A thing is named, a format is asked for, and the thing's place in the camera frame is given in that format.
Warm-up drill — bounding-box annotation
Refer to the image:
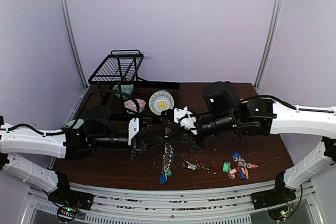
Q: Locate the right aluminium frame post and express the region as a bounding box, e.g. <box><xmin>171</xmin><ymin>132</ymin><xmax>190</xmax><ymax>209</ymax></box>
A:
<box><xmin>254</xmin><ymin>0</ymin><xmax>283</xmax><ymax>93</ymax></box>

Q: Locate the green key tag in pile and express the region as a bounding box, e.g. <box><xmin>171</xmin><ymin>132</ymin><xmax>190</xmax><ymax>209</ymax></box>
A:
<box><xmin>223</xmin><ymin>162</ymin><xmax>230</xmax><ymax>173</ymax></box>

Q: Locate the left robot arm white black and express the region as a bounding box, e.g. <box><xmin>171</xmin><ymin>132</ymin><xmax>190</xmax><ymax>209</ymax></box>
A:
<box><xmin>1</xmin><ymin>105</ymin><xmax>163</xmax><ymax>211</ymax></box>

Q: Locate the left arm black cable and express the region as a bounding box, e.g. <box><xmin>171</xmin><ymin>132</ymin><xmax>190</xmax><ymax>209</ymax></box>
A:
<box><xmin>0</xmin><ymin>89</ymin><xmax>141</xmax><ymax>141</ymax></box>

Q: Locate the red headed silver key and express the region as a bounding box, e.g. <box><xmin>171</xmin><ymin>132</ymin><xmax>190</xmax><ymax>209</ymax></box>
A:
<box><xmin>246</xmin><ymin>163</ymin><xmax>258</xmax><ymax>169</ymax></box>

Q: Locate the right circuit board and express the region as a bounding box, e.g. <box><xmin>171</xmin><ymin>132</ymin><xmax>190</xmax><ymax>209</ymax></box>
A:
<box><xmin>267</xmin><ymin>207</ymin><xmax>293</xmax><ymax>221</ymax></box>

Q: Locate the circuit board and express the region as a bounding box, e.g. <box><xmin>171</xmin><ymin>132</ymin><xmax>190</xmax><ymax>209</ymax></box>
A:
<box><xmin>267</xmin><ymin>207</ymin><xmax>293</xmax><ymax>221</ymax></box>
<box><xmin>56</xmin><ymin>206</ymin><xmax>78</xmax><ymax>222</ymax></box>

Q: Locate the black wire dish rack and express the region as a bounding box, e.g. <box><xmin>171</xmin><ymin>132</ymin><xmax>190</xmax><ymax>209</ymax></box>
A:
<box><xmin>88</xmin><ymin>49</ymin><xmax>180</xmax><ymax>122</ymax></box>

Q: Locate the silver key with black head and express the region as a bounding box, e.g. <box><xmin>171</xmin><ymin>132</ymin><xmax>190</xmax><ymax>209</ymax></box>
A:
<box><xmin>185</xmin><ymin>161</ymin><xmax>197</xmax><ymax>170</ymax></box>

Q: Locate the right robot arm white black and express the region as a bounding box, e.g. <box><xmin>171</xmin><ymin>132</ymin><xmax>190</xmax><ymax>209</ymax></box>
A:
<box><xmin>160</xmin><ymin>81</ymin><xmax>335</xmax><ymax>209</ymax></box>

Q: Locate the blue key tag on disc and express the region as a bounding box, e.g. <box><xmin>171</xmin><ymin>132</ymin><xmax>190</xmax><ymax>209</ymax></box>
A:
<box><xmin>159</xmin><ymin>173</ymin><xmax>167</xmax><ymax>185</ymax></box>

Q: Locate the blue yellow patterned plate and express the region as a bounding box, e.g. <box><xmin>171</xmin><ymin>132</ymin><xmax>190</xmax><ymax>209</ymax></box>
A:
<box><xmin>149</xmin><ymin>90</ymin><xmax>175</xmax><ymax>115</ymax></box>

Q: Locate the light teal plate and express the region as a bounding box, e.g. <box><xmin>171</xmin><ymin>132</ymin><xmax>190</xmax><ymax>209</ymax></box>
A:
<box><xmin>62</xmin><ymin>119</ymin><xmax>84</xmax><ymax>130</ymax></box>

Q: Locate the pink patterned bowl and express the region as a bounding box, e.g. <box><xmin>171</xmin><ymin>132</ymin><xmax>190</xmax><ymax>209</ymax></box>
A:
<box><xmin>124</xmin><ymin>99</ymin><xmax>146</xmax><ymax>114</ymax></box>

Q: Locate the blue key tag in pile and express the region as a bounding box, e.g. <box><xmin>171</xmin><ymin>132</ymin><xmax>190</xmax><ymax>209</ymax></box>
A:
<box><xmin>232</xmin><ymin>151</ymin><xmax>240</xmax><ymax>161</ymax></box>

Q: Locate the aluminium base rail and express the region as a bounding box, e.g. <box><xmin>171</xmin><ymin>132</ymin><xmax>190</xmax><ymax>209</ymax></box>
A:
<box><xmin>18</xmin><ymin>180</ymin><xmax>327</xmax><ymax>223</ymax></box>

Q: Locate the left circuit board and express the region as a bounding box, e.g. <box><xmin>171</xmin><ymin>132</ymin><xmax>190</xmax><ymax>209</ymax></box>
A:
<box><xmin>56</xmin><ymin>206</ymin><xmax>78</xmax><ymax>222</ymax></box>

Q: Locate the left aluminium frame post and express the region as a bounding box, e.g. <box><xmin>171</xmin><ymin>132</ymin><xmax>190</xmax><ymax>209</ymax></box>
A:
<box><xmin>60</xmin><ymin>0</ymin><xmax>88</xmax><ymax>89</ymax></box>

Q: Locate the aluminium frame post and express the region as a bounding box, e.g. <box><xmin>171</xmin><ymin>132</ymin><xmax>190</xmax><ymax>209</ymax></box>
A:
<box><xmin>254</xmin><ymin>0</ymin><xmax>283</xmax><ymax>93</ymax></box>
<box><xmin>60</xmin><ymin>0</ymin><xmax>88</xmax><ymax>89</ymax></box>

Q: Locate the black keyring disc with rings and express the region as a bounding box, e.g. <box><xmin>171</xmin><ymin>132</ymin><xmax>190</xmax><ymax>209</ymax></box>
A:
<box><xmin>162</xmin><ymin>127</ymin><xmax>174</xmax><ymax>175</ymax></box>

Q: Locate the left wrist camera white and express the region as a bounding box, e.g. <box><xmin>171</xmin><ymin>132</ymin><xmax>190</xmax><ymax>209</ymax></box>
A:
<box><xmin>128</xmin><ymin>118</ymin><xmax>140</xmax><ymax>146</ymax></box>

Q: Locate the yellow key tag in pile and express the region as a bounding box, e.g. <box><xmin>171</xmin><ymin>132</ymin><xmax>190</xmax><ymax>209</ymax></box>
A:
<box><xmin>244</xmin><ymin>168</ymin><xmax>249</xmax><ymax>179</ymax></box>

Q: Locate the red key tag in pile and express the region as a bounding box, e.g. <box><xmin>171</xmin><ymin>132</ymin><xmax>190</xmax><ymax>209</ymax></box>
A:
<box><xmin>228</xmin><ymin>167</ymin><xmax>239</xmax><ymax>179</ymax></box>

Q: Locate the teal ceramic bowl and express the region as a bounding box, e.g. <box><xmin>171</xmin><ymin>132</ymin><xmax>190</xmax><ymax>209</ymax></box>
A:
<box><xmin>112</xmin><ymin>84</ymin><xmax>134</xmax><ymax>95</ymax></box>

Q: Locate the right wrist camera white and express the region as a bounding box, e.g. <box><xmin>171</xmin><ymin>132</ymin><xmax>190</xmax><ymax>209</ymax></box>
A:
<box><xmin>173</xmin><ymin>106</ymin><xmax>198</xmax><ymax>135</ymax></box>

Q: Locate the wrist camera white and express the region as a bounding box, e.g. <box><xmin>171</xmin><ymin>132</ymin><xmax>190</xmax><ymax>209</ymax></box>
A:
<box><xmin>173</xmin><ymin>106</ymin><xmax>198</xmax><ymax>135</ymax></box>
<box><xmin>128</xmin><ymin>118</ymin><xmax>140</xmax><ymax>146</ymax></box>

